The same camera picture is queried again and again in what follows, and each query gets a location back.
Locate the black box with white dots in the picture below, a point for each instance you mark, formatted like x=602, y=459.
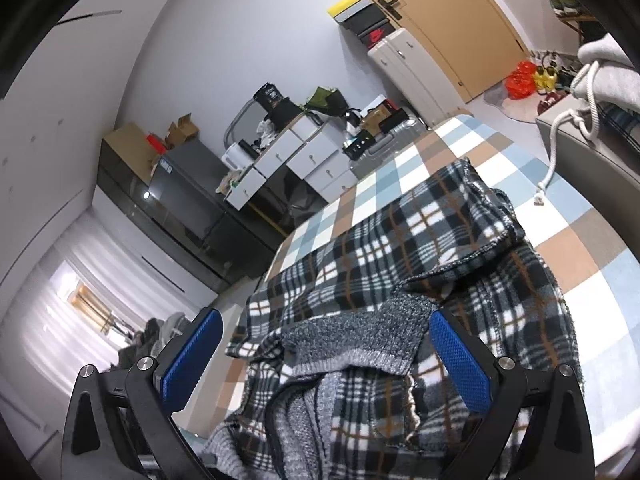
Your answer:
x=360, y=144

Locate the arched grey-framed mirror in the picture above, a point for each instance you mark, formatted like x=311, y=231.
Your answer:
x=240, y=115

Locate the pile of loose shoes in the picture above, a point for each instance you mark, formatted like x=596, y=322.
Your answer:
x=557, y=77

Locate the yellow shoes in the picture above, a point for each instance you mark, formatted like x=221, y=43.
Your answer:
x=545, y=80

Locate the grey floor mat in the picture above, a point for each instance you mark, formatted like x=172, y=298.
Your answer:
x=515, y=107

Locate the white desk with drawers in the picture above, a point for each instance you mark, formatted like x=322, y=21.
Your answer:
x=310, y=157

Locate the grey upholstered headboard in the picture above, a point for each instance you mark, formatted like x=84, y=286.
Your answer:
x=600, y=170

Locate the white curtain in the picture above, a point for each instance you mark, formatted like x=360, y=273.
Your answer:
x=50, y=310

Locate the black shoe box red logo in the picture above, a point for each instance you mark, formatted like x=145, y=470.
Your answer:
x=377, y=36

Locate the open cardboard box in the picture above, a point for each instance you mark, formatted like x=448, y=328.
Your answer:
x=182, y=130

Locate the bouquet in black wrap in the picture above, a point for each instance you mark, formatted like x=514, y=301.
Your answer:
x=325, y=100

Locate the white and red box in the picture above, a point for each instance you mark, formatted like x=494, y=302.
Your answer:
x=382, y=105

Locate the flat black case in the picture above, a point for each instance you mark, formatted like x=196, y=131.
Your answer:
x=392, y=122

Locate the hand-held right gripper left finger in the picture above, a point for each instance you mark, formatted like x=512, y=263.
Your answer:
x=192, y=355

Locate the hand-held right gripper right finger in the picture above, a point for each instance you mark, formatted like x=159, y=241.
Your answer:
x=460, y=360

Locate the pile of grey clothes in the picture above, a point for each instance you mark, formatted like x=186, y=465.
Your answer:
x=155, y=335

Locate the light wooden door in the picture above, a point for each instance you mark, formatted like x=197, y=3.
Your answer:
x=450, y=10

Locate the silver hard-shell suitcase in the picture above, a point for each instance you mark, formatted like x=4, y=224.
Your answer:
x=395, y=137

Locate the checkered bed sheet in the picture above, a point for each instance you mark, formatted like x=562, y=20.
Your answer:
x=565, y=255

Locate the black paper bag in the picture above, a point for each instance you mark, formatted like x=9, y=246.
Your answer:
x=275, y=102

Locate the black white plaid jacket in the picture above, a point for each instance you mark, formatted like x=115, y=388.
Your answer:
x=380, y=245

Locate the dark grey fridge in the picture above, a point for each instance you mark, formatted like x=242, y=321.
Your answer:
x=185, y=180

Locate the small cardboard box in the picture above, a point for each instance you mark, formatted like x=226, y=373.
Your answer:
x=371, y=121

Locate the white hard-shell suitcase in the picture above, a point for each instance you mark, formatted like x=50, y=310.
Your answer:
x=415, y=75

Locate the black glossy wardrobe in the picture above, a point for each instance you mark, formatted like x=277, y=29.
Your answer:
x=120, y=185

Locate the cardboard boxes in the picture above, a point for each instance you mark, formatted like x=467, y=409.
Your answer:
x=127, y=147

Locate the orange plastic bag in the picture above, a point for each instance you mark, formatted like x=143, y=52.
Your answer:
x=520, y=80

